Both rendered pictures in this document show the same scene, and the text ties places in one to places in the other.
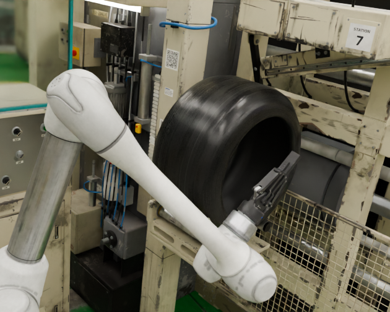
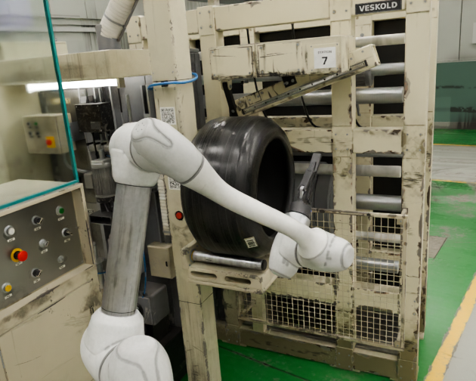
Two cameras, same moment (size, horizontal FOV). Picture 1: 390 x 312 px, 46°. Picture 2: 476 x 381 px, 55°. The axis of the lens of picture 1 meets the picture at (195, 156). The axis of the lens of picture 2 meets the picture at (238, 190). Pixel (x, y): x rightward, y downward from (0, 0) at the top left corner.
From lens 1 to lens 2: 0.47 m
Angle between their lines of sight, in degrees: 17
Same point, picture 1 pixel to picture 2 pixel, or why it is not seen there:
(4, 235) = (48, 329)
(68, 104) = (159, 141)
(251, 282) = (338, 252)
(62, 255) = not seen: hidden behind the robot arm
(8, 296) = (135, 342)
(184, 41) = (177, 96)
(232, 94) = (240, 126)
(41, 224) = (134, 273)
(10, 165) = (37, 256)
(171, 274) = (209, 317)
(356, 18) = (317, 44)
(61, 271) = not seen: hidden behind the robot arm
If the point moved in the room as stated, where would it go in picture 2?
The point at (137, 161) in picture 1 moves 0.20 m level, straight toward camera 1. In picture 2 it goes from (217, 182) to (250, 199)
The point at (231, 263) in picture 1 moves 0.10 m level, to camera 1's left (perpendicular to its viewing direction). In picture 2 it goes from (316, 243) to (284, 250)
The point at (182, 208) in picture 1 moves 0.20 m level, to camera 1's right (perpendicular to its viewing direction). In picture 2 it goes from (265, 211) to (329, 199)
